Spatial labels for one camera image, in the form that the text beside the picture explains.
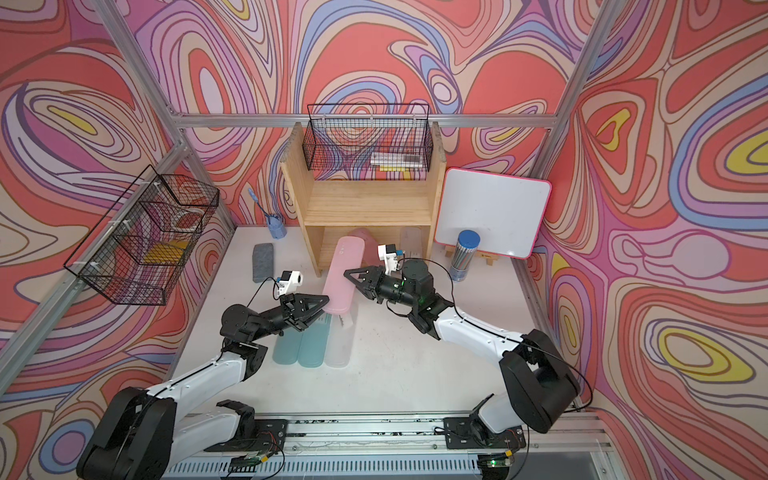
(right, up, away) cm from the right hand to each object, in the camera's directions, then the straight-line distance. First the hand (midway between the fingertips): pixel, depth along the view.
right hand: (346, 283), depth 73 cm
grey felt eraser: (-35, +4, +33) cm, 48 cm away
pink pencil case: (-1, -1, -1) cm, 2 cm away
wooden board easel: (+47, +6, +32) cm, 57 cm away
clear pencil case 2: (+19, +11, +32) cm, 39 cm away
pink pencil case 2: (+6, +7, +3) cm, 10 cm away
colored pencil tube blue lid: (+35, +10, +16) cm, 40 cm away
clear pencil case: (-4, -19, +18) cm, 26 cm away
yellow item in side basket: (-44, +8, -1) cm, 45 cm away
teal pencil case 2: (-12, -19, +15) cm, 27 cm away
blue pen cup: (-32, +19, +38) cm, 53 cm away
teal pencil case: (-22, -22, +20) cm, 37 cm away
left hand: (-3, -5, -6) cm, 9 cm away
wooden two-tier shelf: (+15, +20, +15) cm, 29 cm away
